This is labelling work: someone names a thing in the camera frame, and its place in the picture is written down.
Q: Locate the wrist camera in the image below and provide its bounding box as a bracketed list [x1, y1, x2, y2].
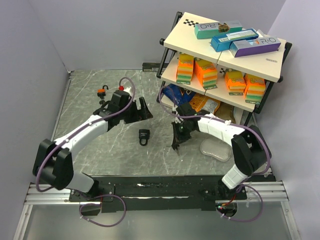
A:
[118, 85, 133, 96]
[171, 105, 183, 124]

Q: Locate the three-tier shelf rack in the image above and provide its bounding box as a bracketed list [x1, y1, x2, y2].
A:
[156, 11, 292, 125]

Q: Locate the sponge pack far left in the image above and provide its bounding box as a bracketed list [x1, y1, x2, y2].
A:
[176, 53, 194, 85]

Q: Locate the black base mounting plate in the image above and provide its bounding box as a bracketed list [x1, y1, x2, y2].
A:
[69, 175, 247, 213]

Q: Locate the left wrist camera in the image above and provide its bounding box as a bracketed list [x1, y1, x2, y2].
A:
[118, 85, 133, 96]

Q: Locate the teal R+O box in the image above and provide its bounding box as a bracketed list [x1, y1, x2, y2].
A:
[194, 20, 243, 40]

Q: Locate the orange padlock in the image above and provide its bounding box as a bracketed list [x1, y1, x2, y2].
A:
[97, 85, 109, 99]

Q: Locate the blue chips bag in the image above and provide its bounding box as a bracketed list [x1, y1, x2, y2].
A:
[162, 83, 196, 106]

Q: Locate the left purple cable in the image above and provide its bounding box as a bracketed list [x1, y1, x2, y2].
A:
[35, 76, 136, 193]

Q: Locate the black padlock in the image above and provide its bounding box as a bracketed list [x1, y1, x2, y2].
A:
[138, 129, 150, 147]

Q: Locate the blue box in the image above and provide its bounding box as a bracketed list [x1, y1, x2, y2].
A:
[210, 28, 259, 52]

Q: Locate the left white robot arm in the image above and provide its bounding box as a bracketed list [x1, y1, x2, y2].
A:
[32, 90, 153, 201]

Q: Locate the purple R+O box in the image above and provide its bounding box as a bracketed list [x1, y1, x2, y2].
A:
[229, 36, 281, 58]

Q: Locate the orange Kettle chips bag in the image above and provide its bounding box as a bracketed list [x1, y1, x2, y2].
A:
[189, 93, 221, 114]

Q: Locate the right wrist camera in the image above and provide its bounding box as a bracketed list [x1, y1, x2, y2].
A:
[171, 105, 183, 124]

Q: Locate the sponge pack far right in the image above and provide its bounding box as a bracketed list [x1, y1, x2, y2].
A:
[244, 73, 266, 104]

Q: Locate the clear plastic pouch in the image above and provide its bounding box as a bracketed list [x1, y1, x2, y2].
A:
[200, 138, 233, 162]

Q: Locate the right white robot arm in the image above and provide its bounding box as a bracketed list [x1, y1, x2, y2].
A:
[171, 102, 272, 199]

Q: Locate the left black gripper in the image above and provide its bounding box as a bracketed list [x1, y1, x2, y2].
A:
[119, 97, 153, 124]

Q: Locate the black device behind shelf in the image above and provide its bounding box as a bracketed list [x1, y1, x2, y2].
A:
[142, 62, 160, 72]

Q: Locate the brown bag on shelf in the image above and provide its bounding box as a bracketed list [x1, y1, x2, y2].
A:
[214, 102, 236, 124]

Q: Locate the orange sponge pack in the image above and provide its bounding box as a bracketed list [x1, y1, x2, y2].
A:
[224, 68, 247, 96]
[193, 57, 218, 90]

